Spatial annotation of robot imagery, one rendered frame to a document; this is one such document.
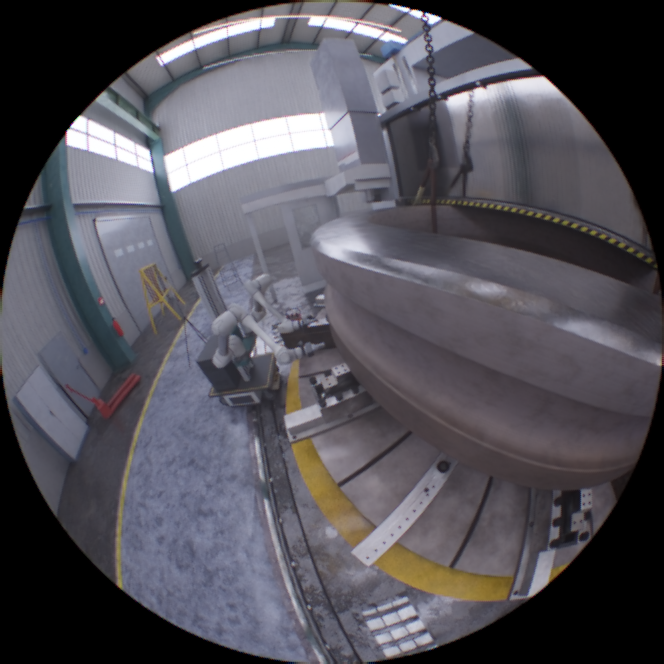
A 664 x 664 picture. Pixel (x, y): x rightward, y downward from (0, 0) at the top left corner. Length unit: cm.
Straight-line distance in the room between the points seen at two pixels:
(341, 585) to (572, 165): 489
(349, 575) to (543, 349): 192
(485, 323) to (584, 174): 320
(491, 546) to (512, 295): 164
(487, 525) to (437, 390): 119
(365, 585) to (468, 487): 110
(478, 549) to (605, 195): 372
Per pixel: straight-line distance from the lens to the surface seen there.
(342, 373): 166
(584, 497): 169
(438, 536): 174
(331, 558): 205
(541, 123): 390
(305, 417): 195
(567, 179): 366
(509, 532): 194
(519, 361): 70
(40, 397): 606
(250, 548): 230
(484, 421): 107
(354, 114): 485
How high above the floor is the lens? 201
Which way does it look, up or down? 33 degrees down
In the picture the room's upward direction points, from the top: 14 degrees counter-clockwise
